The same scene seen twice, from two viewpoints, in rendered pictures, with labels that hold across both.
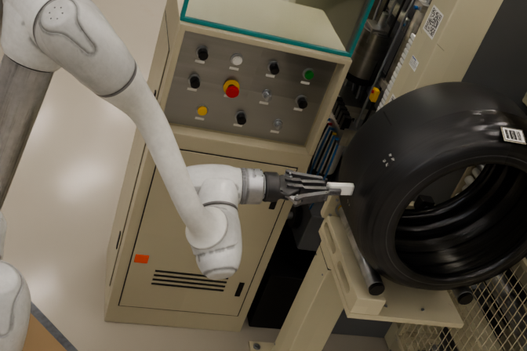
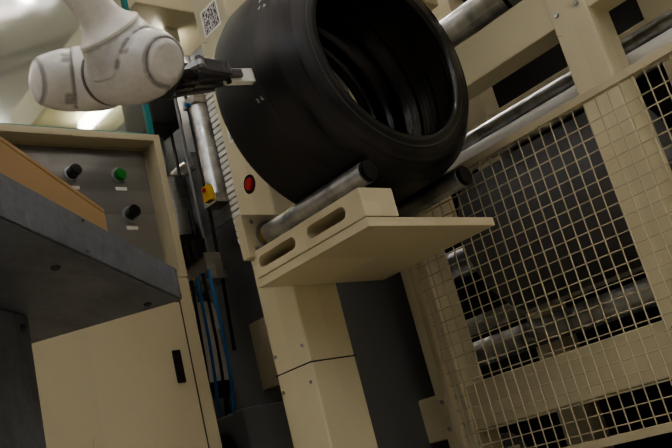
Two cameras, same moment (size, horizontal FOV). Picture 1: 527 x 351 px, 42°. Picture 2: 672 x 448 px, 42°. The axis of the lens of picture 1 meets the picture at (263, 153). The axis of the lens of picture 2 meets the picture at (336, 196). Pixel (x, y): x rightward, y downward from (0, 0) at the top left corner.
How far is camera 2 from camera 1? 1.70 m
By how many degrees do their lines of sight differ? 54
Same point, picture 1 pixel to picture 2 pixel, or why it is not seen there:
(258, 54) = (44, 161)
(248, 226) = (167, 429)
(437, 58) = not seen: hidden behind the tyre
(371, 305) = (380, 197)
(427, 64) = not seen: hidden behind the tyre
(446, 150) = not seen: outside the picture
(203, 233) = (110, 6)
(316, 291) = (322, 415)
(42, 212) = not seen: outside the picture
